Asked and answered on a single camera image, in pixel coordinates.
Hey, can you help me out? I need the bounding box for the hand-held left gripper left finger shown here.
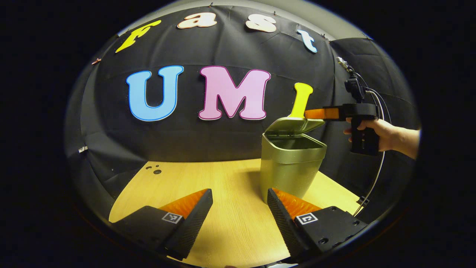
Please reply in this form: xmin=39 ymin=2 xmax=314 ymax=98
xmin=110 ymin=188 xmax=214 ymax=261

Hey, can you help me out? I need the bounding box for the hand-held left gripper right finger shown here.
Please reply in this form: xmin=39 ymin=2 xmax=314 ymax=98
xmin=267 ymin=187 xmax=368 ymax=263

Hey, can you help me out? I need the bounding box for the green desktop garbage bin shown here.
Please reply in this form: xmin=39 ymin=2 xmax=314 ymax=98
xmin=260 ymin=117 xmax=328 ymax=204

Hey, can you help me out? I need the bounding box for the wooden desktop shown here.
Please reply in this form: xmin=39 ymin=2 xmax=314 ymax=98
xmin=109 ymin=159 xmax=363 ymax=268

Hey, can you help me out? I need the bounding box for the black backdrop cloth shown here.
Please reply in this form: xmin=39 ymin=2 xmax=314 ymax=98
xmin=64 ymin=6 xmax=421 ymax=224

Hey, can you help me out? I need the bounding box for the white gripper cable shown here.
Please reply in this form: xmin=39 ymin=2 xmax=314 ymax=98
xmin=353 ymin=87 xmax=387 ymax=217

